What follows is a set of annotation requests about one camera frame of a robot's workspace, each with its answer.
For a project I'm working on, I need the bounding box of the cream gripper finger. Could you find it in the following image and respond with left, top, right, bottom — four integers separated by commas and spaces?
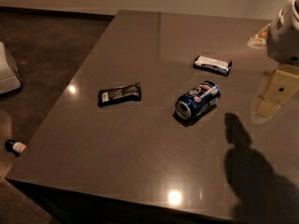
251, 63, 299, 124
248, 23, 271, 49

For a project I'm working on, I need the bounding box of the blue pepsi can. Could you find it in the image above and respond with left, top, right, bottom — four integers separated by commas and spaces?
175, 80, 221, 120

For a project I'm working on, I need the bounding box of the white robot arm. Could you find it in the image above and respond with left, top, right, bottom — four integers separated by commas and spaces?
248, 0, 299, 124

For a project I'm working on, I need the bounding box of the black white snack packet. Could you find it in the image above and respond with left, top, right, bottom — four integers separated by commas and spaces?
193, 55, 232, 77

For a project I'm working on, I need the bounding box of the black snack bar wrapper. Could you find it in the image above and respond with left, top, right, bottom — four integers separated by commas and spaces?
98, 82, 142, 107

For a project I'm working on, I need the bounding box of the white object on floor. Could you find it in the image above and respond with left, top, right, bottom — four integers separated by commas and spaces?
0, 42, 21, 94

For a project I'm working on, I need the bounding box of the small bottle on floor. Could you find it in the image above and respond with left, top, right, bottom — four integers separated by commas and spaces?
5, 139, 26, 157

